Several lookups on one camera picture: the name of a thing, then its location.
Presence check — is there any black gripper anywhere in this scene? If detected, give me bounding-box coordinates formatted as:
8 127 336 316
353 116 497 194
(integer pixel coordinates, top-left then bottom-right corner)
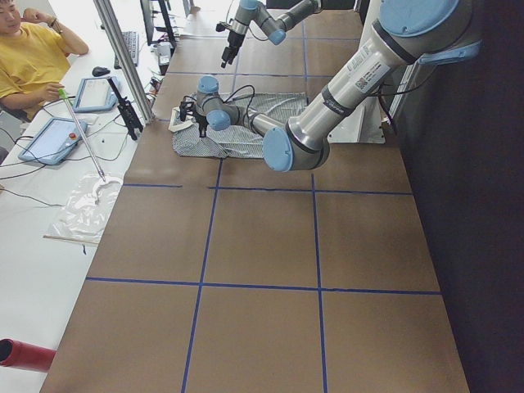
193 112 209 138
221 29 245 68

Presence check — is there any striped polo shirt white collar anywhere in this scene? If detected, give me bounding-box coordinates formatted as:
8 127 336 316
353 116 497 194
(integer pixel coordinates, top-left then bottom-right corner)
169 93 308 159

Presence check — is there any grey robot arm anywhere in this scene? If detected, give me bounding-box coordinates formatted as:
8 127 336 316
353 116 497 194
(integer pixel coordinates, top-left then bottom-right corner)
179 1 484 172
215 0 323 68

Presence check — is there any black clamp stand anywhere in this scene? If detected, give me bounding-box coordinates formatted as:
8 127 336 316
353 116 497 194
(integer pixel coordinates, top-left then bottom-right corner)
106 78 143 141

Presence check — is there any black keyboard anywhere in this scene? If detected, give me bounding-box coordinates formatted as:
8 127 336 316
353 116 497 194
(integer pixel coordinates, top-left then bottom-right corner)
122 31 139 66

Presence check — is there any blue teach pendant far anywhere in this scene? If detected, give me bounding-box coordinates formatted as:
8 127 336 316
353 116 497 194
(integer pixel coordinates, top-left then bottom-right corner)
73 77 117 113

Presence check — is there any blue teach pendant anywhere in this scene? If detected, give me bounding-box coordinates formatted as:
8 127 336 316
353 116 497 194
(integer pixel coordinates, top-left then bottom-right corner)
18 117 81 165
73 77 117 113

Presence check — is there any black computer mouse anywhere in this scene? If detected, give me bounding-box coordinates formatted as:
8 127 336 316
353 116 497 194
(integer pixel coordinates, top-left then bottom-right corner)
92 66 111 78

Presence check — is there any long grabber stick green tip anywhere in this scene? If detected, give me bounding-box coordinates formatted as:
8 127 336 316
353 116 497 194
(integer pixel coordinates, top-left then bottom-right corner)
58 88 107 184

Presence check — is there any blue teach pendant near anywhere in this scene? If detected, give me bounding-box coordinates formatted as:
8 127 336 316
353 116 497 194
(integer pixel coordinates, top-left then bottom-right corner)
18 117 81 165

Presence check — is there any clear plastic bag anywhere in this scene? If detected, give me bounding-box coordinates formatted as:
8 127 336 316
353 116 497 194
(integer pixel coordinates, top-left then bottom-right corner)
43 173 123 245

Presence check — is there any person in yellow shirt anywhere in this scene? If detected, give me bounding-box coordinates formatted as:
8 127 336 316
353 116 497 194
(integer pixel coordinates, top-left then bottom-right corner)
1 1 89 120

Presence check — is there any red cylinder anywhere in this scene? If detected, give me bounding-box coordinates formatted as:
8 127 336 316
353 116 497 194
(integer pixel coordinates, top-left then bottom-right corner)
1 338 56 373

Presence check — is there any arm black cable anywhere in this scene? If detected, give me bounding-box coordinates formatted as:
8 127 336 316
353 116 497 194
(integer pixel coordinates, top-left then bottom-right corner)
212 84 257 114

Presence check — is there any aluminium frame post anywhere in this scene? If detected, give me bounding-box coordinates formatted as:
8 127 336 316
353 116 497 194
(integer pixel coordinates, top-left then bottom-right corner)
93 0 154 124

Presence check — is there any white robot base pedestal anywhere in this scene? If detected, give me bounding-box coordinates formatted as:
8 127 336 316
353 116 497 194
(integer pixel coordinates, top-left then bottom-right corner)
327 0 414 145

